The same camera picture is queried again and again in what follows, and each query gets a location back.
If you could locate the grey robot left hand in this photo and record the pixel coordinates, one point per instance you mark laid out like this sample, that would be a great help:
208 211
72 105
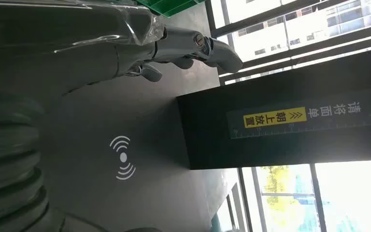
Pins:
60 48

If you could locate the green conveyor belt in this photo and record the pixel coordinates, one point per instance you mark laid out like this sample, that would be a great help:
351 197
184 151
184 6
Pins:
169 6

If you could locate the ribbed grey left arm sleeve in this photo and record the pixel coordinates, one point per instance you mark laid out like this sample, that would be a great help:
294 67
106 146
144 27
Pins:
9 166

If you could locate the yellow-green tree outside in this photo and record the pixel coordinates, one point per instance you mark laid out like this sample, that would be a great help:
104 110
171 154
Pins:
278 182

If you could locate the label sticker with yellow patch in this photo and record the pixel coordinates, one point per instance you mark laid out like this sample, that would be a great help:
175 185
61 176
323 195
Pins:
332 115

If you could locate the white building outside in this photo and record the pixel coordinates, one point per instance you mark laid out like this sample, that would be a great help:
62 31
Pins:
348 19

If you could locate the dark window frame with slats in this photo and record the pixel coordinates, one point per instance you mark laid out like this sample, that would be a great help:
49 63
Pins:
210 16

